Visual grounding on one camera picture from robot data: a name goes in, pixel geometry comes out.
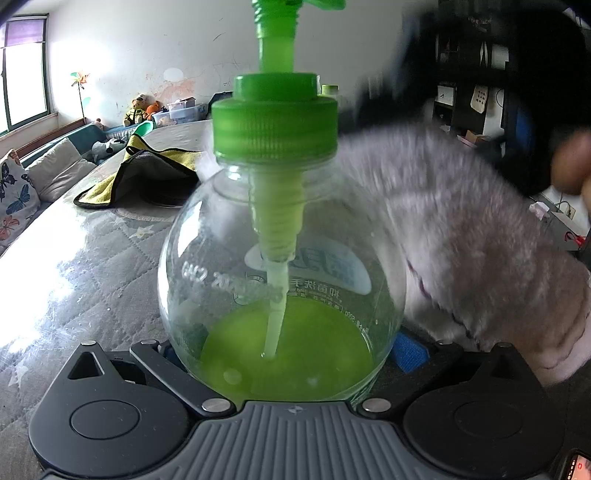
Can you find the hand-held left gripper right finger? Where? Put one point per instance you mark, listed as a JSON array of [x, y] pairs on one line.
[[408, 353]]

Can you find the orange plush toy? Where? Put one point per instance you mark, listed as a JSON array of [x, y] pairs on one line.
[[156, 108]]

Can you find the green plastic basin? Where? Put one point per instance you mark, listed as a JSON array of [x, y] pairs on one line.
[[145, 128]]

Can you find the teddy bear plush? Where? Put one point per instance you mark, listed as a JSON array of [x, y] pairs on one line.
[[135, 110]]

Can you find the person's right hand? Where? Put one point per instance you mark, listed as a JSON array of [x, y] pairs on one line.
[[575, 161]]

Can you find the colourful pinwheel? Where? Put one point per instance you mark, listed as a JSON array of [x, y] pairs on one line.
[[81, 81]]

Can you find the beige cushion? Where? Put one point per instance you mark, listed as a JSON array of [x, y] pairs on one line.
[[57, 173]]

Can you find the butterfly print cushion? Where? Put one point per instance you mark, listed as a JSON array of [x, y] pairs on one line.
[[16, 198]]

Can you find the window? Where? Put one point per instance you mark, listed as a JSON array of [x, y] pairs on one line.
[[25, 83]]

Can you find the clear pump bottle green soap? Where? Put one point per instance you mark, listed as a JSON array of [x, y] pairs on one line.
[[286, 350]]

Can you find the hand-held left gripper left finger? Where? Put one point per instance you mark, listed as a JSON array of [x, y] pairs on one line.
[[152, 360]]

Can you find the green plastic bottle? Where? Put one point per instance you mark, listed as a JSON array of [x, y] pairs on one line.
[[329, 90]]

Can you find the clear storage box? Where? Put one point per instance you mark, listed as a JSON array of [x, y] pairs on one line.
[[182, 113]]

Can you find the blue sofa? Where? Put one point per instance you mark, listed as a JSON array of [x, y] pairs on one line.
[[87, 136]]

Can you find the canvas tote bag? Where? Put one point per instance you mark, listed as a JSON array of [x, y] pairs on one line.
[[479, 99]]

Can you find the grey quilted star tablecloth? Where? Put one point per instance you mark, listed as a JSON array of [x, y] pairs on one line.
[[92, 258]]

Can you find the dark shelving unit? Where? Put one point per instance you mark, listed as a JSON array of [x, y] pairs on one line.
[[461, 60]]

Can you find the yellow and grey microfibre cloth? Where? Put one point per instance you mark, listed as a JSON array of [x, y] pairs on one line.
[[138, 177]]

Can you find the pale pink towel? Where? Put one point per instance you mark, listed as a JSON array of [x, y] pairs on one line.
[[461, 230]]

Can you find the black and white plush toy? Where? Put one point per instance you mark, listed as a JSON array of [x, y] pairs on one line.
[[108, 148]]

